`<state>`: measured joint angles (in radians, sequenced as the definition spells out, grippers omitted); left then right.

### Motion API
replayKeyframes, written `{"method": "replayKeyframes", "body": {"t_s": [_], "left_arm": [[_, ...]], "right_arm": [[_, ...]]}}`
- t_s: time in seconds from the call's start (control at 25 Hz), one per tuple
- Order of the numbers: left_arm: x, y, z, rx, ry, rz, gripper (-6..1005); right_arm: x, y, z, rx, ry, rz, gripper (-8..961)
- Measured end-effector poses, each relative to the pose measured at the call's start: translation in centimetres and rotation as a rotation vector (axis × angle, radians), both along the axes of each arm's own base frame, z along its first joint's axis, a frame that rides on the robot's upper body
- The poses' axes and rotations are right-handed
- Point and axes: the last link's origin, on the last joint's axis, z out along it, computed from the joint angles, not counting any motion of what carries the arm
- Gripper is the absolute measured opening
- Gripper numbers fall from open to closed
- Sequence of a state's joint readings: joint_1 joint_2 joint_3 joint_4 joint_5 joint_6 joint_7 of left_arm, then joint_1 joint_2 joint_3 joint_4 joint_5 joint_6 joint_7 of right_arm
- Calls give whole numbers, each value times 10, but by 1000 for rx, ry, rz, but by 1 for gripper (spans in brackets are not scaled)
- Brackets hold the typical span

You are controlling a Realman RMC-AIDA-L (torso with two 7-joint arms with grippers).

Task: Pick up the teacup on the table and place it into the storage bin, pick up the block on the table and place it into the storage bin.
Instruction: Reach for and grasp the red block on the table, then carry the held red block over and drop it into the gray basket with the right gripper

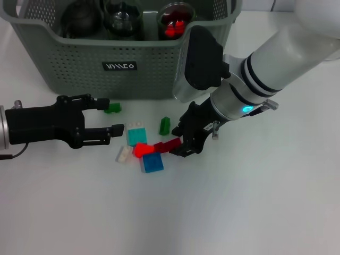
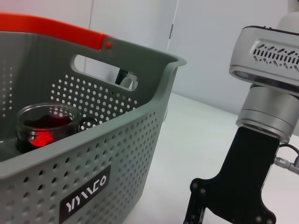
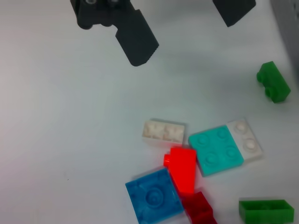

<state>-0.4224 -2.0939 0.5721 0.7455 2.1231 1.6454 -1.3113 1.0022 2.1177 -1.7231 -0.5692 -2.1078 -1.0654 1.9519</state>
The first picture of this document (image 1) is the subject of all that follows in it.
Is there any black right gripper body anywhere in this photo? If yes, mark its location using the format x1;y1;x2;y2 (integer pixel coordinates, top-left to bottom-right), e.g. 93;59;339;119
179;97;228;155

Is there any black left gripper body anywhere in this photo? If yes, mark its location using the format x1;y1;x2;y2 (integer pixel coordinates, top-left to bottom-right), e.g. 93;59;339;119
5;94;94;149

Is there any dark red brick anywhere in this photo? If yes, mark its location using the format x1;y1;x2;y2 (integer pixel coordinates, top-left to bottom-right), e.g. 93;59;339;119
153;138;184;154

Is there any white long toy brick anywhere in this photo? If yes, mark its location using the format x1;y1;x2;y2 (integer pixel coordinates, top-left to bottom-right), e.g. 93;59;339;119
114;145;134;164

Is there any blue square toy brick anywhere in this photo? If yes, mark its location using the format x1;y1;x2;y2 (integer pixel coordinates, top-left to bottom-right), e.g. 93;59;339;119
142;152;165;174

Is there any red sloped toy block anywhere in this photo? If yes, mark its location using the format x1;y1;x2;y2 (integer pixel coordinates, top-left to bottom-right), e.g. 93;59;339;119
133;142;155;159

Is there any green flat toy block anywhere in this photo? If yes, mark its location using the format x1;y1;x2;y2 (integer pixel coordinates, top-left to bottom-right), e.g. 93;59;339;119
104;103;122;114

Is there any green sloped toy block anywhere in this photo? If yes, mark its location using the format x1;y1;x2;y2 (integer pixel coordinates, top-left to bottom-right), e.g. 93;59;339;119
158;116;171;135

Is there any grey-green perforated storage bin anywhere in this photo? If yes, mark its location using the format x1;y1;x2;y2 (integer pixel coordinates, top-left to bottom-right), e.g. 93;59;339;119
0;0;243;100

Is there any teal toy brick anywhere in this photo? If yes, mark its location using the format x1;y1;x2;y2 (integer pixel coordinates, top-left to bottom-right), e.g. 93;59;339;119
126;127;148;147

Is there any black round teapot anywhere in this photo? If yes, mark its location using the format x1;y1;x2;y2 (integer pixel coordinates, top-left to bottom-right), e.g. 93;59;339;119
62;0;103;38

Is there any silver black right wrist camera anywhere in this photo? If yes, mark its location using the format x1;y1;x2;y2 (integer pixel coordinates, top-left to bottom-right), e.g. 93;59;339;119
172;25;231;103

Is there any right arm cable with plug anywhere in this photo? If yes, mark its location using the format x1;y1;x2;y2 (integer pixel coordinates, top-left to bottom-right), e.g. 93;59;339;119
211;100;279;140

